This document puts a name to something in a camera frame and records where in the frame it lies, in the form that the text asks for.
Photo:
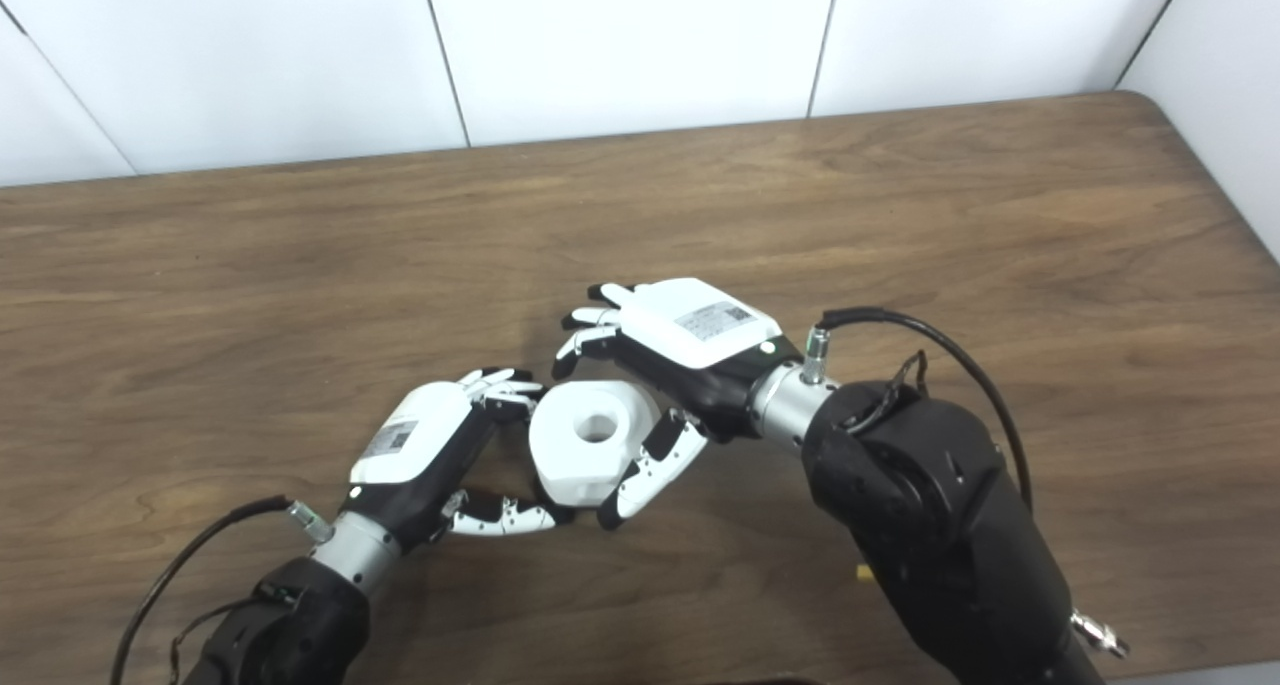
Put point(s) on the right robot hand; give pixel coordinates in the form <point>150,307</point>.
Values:
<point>700,345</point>

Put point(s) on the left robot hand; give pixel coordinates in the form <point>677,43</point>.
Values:
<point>420,455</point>

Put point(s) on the round white piece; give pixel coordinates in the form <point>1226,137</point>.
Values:
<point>590,445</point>

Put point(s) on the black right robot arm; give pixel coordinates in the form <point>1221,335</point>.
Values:
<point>930,525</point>

